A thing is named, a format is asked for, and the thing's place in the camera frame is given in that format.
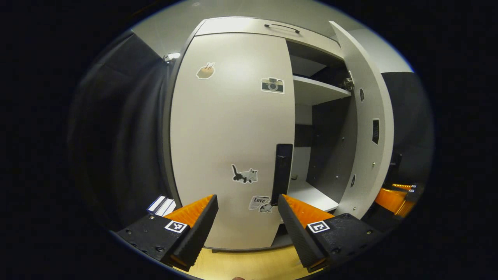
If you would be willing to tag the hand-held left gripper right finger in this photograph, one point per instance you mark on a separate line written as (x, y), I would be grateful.
(297, 233)

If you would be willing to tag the black backdrop cloth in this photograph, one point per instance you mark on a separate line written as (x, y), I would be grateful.
(412, 124)
(124, 136)

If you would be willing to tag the grey double-door shoe cabinet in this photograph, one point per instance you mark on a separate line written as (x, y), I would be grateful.
(233, 136)

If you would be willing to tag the grey cabinet bottom shelf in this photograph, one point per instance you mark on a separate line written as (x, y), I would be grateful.
(311, 196)

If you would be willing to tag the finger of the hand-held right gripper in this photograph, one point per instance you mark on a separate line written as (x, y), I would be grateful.
(391, 200)
(408, 186)

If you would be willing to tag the metal door hinge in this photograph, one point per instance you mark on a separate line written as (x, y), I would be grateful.
(348, 84)

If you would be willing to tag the grey cabinet door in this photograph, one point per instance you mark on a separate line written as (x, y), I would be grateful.
(363, 155)
(229, 128)

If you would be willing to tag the grey cabinet drawer front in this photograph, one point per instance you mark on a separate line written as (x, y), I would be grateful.
(241, 27)

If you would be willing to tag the grey cabinet shelf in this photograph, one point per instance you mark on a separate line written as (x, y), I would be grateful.
(315, 91)
(311, 196)

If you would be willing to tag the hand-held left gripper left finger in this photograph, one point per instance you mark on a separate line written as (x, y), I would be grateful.
(198, 233)

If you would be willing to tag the bright metal clamp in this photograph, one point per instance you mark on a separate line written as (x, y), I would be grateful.
(172, 56)

